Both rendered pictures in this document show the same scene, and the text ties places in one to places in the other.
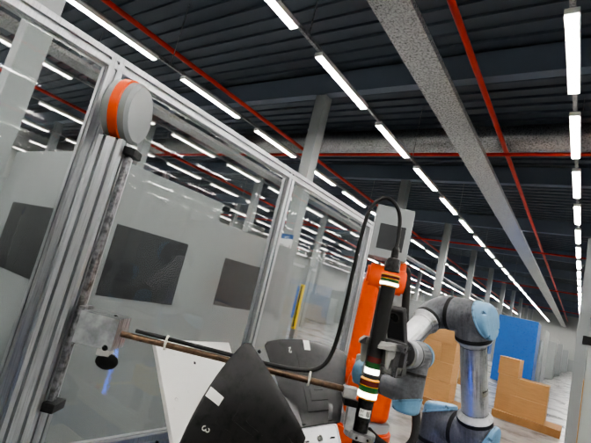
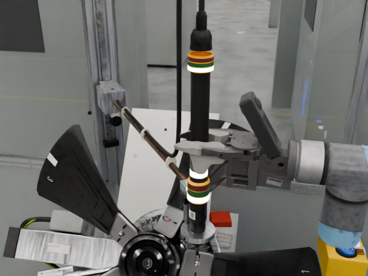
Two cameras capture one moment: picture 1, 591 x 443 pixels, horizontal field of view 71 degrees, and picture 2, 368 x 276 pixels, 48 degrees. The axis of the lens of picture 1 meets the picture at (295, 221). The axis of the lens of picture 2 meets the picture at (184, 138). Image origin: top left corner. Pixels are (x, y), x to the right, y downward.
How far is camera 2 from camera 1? 1.09 m
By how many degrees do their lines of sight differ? 71
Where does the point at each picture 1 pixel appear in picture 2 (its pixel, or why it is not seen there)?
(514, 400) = not seen: outside the picture
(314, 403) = not seen: hidden behind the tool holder
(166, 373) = (133, 134)
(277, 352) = not seen: hidden behind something
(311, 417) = (177, 199)
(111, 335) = (103, 103)
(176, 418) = (129, 168)
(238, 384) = (66, 155)
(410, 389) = (325, 212)
